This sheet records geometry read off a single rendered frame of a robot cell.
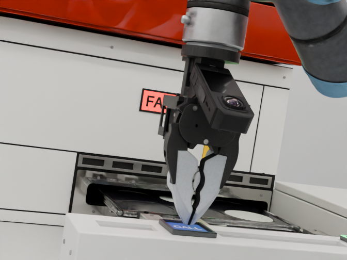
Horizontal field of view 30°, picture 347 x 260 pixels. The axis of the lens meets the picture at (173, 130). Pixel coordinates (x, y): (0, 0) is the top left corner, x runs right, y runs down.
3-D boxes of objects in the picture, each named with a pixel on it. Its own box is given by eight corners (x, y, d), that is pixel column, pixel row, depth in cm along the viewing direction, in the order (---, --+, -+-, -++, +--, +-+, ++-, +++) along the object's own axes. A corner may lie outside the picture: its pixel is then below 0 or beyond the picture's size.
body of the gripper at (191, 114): (209, 146, 85) (224, 55, 84) (236, 155, 76) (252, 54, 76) (154, 139, 82) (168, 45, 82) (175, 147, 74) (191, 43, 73)
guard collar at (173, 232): (158, 223, 80) (158, 218, 80) (200, 227, 81) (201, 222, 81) (172, 234, 74) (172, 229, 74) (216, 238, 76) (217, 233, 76)
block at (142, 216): (137, 228, 113) (140, 211, 112) (156, 230, 114) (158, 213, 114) (150, 240, 105) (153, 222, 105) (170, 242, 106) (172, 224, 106)
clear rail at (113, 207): (80, 181, 150) (81, 175, 150) (86, 181, 151) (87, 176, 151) (116, 217, 115) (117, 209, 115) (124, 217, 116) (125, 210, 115)
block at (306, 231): (300, 242, 123) (303, 227, 123) (316, 243, 124) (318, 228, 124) (322, 254, 115) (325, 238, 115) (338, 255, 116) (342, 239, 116)
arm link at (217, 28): (258, 17, 75) (193, 3, 73) (252, 56, 76) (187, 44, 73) (233, 21, 83) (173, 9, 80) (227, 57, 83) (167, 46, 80)
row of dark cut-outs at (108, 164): (77, 165, 132) (78, 153, 132) (269, 187, 146) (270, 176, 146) (77, 166, 131) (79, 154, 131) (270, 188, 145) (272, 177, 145)
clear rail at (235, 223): (114, 215, 116) (115, 208, 116) (298, 232, 128) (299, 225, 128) (116, 217, 115) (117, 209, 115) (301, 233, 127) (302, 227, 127)
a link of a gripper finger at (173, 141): (193, 184, 78) (205, 113, 78) (199, 187, 76) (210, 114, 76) (157, 180, 77) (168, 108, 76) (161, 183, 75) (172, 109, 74)
